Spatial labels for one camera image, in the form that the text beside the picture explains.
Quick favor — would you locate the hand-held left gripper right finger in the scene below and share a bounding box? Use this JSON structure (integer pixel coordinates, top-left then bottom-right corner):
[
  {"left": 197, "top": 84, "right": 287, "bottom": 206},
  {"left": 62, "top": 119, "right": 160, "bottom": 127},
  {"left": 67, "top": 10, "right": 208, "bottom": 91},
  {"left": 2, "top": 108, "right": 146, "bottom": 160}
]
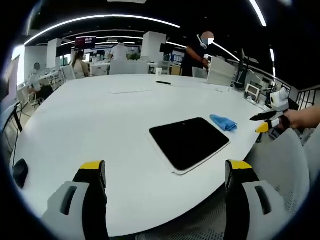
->
[{"left": 224, "top": 159, "right": 289, "bottom": 240}]

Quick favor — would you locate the person's right hand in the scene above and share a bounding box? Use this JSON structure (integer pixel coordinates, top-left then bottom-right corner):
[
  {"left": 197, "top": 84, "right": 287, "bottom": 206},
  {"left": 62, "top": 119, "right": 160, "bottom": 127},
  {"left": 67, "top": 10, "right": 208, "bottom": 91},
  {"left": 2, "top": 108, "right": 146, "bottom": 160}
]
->
[{"left": 284, "top": 107, "right": 307, "bottom": 130}]

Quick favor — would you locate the white desk partition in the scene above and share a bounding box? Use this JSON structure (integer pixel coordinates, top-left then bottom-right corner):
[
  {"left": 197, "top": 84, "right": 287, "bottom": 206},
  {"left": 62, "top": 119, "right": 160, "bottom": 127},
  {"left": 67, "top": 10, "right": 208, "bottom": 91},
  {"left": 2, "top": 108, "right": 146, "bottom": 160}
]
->
[{"left": 206, "top": 55, "right": 235, "bottom": 87}]

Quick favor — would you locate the black rounded object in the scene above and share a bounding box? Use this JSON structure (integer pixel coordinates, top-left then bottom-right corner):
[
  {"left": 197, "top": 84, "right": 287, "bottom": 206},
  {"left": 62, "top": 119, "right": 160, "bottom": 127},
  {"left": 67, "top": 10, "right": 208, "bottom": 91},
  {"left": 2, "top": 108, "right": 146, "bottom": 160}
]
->
[{"left": 12, "top": 158, "right": 30, "bottom": 190}]

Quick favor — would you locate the white office chair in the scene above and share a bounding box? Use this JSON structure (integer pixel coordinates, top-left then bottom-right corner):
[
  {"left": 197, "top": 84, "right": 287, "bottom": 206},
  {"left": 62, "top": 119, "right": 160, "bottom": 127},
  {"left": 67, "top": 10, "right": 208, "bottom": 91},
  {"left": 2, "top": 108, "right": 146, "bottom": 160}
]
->
[
  {"left": 60, "top": 65, "right": 77, "bottom": 81},
  {"left": 108, "top": 60, "right": 151, "bottom": 76},
  {"left": 192, "top": 66, "right": 209, "bottom": 80}
]

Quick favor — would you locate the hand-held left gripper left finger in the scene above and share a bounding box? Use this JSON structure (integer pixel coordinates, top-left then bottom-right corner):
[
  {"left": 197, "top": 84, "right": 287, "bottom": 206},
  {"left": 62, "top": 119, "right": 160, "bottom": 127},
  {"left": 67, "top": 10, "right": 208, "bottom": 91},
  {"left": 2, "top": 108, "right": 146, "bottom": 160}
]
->
[{"left": 41, "top": 160, "right": 110, "bottom": 240}]

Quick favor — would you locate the long ceiling light strip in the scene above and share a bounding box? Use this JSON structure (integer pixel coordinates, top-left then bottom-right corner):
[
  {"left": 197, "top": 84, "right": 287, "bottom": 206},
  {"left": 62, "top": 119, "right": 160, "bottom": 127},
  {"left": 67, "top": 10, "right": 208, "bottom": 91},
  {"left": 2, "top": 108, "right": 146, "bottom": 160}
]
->
[{"left": 23, "top": 14, "right": 181, "bottom": 46}]

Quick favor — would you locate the black railing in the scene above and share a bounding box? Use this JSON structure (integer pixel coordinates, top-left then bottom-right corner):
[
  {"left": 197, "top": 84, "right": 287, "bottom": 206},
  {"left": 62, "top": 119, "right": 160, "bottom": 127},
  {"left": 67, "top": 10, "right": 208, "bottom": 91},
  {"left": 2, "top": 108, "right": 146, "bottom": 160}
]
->
[{"left": 295, "top": 88, "right": 319, "bottom": 111}]

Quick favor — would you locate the black cable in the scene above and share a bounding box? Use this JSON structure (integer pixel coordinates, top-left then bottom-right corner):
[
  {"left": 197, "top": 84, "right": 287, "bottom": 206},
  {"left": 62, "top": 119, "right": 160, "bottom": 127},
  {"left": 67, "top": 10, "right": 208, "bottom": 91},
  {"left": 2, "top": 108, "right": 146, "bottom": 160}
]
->
[{"left": 11, "top": 101, "right": 26, "bottom": 161}]

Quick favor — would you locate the grey mesh office chair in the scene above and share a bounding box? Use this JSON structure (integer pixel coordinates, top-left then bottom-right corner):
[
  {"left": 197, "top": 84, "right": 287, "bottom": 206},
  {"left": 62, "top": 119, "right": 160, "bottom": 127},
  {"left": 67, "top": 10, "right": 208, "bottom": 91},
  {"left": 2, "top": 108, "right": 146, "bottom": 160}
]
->
[{"left": 243, "top": 126, "right": 320, "bottom": 227}]

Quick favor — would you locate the blue cleaning cloth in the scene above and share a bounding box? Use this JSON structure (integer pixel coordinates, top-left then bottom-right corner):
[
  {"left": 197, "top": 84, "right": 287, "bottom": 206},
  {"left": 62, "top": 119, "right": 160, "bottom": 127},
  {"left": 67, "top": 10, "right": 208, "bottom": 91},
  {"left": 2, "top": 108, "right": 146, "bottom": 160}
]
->
[{"left": 209, "top": 113, "right": 239, "bottom": 132}]

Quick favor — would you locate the short ceiling light strip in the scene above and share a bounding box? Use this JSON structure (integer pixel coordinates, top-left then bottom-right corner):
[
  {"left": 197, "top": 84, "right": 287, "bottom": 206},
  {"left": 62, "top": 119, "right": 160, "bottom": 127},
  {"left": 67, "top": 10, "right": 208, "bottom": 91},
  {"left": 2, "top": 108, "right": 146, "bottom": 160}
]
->
[{"left": 248, "top": 0, "right": 268, "bottom": 28}]

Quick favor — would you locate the white desktop device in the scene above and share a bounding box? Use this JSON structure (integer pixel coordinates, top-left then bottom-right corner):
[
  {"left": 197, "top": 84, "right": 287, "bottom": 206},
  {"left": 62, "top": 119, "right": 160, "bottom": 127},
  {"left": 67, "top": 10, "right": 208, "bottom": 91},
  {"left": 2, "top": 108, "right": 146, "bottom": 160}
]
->
[{"left": 244, "top": 83, "right": 263, "bottom": 104}]

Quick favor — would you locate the hanging display screen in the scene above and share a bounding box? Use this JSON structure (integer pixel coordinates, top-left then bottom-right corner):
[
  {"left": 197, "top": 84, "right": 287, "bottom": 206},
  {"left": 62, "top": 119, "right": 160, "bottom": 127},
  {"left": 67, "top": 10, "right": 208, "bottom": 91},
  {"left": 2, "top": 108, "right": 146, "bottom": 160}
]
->
[{"left": 75, "top": 36, "right": 97, "bottom": 50}]

